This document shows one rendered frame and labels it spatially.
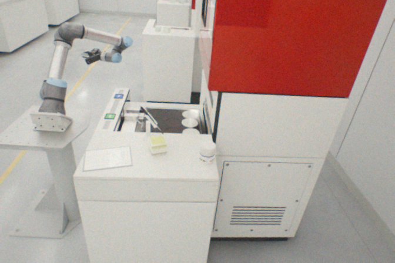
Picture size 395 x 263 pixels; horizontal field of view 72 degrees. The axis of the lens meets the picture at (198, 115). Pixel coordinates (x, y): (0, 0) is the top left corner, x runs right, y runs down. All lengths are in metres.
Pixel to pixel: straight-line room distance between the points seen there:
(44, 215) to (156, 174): 1.41
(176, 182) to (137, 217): 0.29
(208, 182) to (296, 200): 0.88
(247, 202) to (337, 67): 0.99
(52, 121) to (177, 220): 0.95
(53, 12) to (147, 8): 2.99
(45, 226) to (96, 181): 1.20
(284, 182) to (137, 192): 0.95
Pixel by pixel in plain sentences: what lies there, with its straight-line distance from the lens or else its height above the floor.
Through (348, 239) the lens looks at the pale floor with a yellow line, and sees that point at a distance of 2.60.
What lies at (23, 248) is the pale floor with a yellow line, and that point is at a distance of 2.38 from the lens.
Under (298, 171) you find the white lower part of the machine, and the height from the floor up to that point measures 0.72.
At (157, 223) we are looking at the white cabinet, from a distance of 1.43.
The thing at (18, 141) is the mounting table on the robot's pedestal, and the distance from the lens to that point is 1.85.
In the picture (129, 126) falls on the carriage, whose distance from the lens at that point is 1.70.
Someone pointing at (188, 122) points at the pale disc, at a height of 0.90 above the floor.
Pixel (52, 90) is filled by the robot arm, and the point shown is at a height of 1.03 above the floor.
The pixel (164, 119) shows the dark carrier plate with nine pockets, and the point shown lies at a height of 0.90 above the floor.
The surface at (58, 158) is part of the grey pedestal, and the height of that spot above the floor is 0.61.
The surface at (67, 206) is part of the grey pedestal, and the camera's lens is 2.27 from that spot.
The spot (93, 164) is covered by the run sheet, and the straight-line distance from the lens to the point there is 1.31.
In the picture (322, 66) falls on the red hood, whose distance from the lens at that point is 1.48.
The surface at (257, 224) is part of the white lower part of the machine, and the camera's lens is 2.09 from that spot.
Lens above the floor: 1.80
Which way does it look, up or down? 30 degrees down
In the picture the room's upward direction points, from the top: 5 degrees clockwise
